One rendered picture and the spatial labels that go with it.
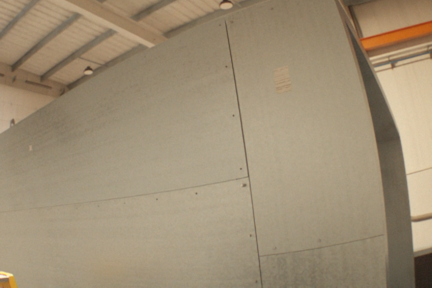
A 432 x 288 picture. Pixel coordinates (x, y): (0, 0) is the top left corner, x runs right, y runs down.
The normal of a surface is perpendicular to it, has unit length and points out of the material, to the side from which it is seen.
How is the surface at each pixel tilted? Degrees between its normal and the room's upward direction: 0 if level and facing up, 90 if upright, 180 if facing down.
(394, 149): 90
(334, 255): 90
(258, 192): 90
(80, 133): 90
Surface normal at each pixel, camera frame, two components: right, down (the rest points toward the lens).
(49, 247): -0.52, -0.14
